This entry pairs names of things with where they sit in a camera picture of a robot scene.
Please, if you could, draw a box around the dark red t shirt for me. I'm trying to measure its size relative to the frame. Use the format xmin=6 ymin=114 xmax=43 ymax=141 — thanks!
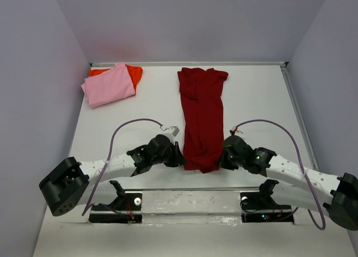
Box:
xmin=178 ymin=68 xmax=229 ymax=173

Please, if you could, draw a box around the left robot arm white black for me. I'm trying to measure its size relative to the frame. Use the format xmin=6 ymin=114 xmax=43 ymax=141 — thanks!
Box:
xmin=39 ymin=134 xmax=186 ymax=217

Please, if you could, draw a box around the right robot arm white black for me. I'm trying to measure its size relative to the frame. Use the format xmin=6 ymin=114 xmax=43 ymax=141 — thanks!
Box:
xmin=219 ymin=135 xmax=357 ymax=231

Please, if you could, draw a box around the pink folded t shirt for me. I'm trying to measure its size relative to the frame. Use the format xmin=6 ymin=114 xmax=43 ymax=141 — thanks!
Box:
xmin=81 ymin=63 xmax=135 ymax=108

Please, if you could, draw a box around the orange folded t shirt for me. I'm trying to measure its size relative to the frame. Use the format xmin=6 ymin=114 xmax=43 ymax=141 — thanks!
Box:
xmin=88 ymin=64 xmax=143 ymax=95

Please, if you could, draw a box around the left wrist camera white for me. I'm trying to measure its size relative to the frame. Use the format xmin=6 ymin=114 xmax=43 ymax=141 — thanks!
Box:
xmin=160 ymin=125 xmax=180 ymax=144

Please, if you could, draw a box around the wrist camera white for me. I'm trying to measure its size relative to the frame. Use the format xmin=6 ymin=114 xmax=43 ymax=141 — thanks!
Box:
xmin=160 ymin=125 xmax=180 ymax=144
xmin=229 ymin=126 xmax=244 ymax=137

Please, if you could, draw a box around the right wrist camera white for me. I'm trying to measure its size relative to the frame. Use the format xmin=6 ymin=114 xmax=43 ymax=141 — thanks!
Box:
xmin=229 ymin=126 xmax=244 ymax=137

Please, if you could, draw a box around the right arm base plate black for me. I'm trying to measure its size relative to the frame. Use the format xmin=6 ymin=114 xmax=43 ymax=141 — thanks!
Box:
xmin=239 ymin=192 xmax=294 ymax=223

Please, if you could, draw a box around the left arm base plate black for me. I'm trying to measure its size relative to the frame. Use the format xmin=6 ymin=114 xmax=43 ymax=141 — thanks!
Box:
xmin=88 ymin=191 xmax=143 ymax=224

